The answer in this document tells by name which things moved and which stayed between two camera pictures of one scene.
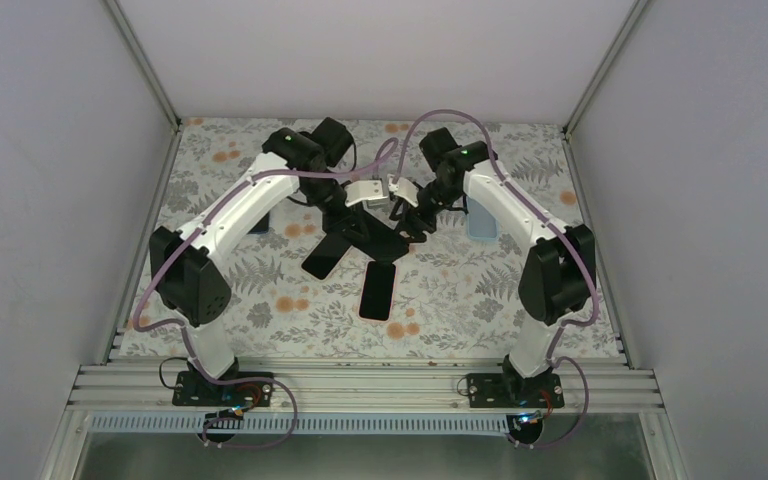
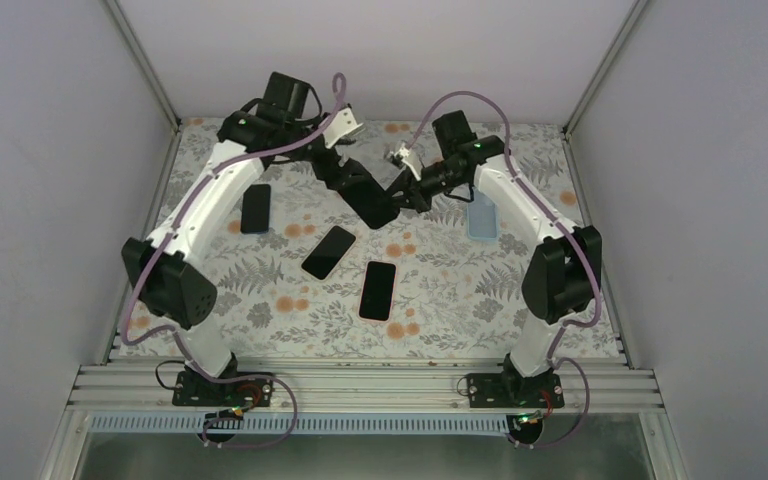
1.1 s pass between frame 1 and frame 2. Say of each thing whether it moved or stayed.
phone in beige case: stayed
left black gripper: moved
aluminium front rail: stayed
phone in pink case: stayed
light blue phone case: stayed
